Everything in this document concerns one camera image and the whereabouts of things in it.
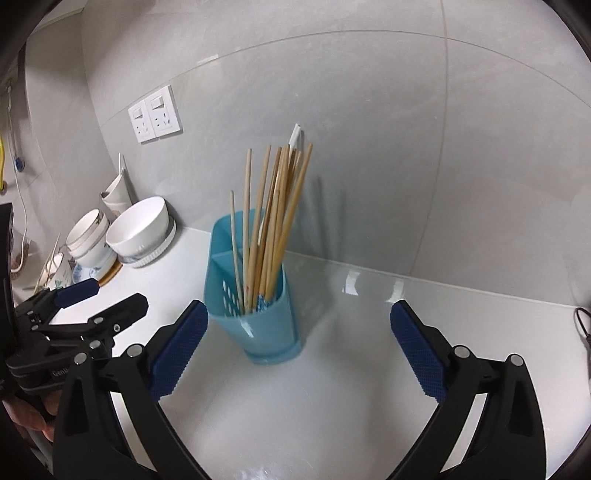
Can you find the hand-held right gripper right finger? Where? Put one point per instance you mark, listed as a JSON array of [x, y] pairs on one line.
[[418, 355]]

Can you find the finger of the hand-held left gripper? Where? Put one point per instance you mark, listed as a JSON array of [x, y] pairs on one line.
[[76, 290], [124, 311]]

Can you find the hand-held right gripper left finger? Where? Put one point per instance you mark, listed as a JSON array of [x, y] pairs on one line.
[[180, 355]]

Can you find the blue plastic utensil holder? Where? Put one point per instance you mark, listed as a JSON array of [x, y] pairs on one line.
[[268, 332]]

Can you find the set of wooden chopsticks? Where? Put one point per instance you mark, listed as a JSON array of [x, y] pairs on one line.
[[276, 221]]

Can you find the round wooden board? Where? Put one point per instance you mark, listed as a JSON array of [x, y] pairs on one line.
[[113, 274]]

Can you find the gold rimmed white bowl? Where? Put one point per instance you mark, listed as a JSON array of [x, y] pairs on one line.
[[87, 235]]

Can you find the white ribbed plate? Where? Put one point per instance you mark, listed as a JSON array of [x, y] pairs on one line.
[[161, 249]]

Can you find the plain white ceramic bowl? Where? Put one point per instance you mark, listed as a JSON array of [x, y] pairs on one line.
[[138, 230]]

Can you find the white plastic stick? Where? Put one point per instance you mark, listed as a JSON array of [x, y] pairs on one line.
[[295, 136]]

